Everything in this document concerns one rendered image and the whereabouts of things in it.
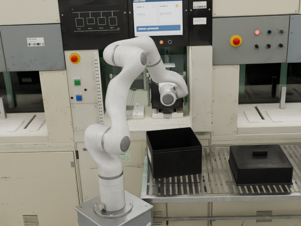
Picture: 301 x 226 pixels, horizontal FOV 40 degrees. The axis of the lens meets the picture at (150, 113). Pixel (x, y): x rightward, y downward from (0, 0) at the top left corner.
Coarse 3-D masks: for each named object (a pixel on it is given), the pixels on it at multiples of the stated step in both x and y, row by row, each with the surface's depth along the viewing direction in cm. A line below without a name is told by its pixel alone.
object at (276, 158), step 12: (264, 144) 237; (276, 144) 236; (240, 156) 224; (252, 156) 223; (264, 156) 222; (276, 156) 222; (240, 168) 212; (252, 168) 211; (264, 168) 211; (276, 168) 211; (288, 168) 210; (240, 180) 213; (252, 180) 213; (264, 180) 213; (276, 180) 213; (288, 180) 213
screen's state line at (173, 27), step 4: (136, 28) 239; (140, 28) 239; (144, 28) 239; (148, 28) 238; (152, 28) 238; (156, 28) 238; (160, 28) 238; (164, 28) 238; (168, 28) 238; (172, 28) 238; (176, 28) 238; (180, 28) 238
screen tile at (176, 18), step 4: (160, 4) 233; (164, 4) 233; (168, 4) 233; (172, 4) 233; (160, 8) 234; (164, 8) 234; (168, 8) 234; (172, 8) 234; (176, 8) 234; (176, 12) 235; (180, 12) 235; (160, 16) 236; (164, 16) 236; (168, 16) 236; (172, 16) 236; (176, 16) 236; (180, 16) 235; (160, 20) 237; (164, 20) 237; (168, 20) 236; (172, 20) 236; (176, 20) 236; (180, 20) 236
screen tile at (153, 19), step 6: (138, 6) 234; (144, 6) 234; (150, 6) 234; (156, 6) 234; (138, 12) 235; (144, 12) 235; (156, 12) 235; (138, 18) 237; (144, 18) 236; (150, 18) 236; (156, 18) 236
